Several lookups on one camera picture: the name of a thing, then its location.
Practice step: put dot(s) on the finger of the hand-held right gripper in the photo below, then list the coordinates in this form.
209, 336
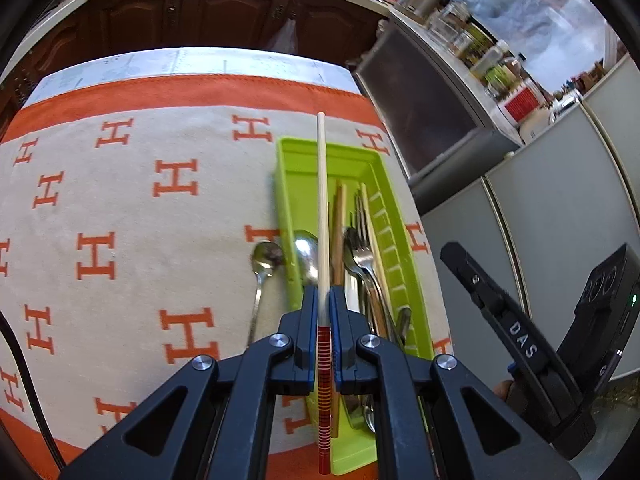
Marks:
520, 335

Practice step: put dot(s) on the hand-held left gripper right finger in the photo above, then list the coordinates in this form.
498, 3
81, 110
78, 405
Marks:
400, 410

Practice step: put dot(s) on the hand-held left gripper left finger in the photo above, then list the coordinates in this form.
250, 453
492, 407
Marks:
240, 410

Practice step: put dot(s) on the small steel spoon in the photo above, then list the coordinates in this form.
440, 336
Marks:
265, 255
402, 322

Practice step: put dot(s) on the large steel spoon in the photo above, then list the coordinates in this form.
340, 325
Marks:
306, 252

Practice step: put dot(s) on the green plastic tray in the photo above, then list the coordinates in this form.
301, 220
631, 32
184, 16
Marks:
300, 170

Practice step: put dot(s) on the person's right hand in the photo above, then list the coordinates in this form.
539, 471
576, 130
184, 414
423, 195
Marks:
502, 390

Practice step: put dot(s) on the orange white printed blanket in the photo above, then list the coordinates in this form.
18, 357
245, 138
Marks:
150, 260

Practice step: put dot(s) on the red label box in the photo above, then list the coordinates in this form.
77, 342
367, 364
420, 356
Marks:
522, 100

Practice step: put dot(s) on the dark glass-front appliance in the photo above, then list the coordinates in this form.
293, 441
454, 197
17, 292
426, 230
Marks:
425, 110

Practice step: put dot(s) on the row of jars and bottles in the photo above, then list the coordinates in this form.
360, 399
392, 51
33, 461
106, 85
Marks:
475, 45

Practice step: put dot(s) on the hanging plastic bag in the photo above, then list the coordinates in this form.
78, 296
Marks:
285, 37

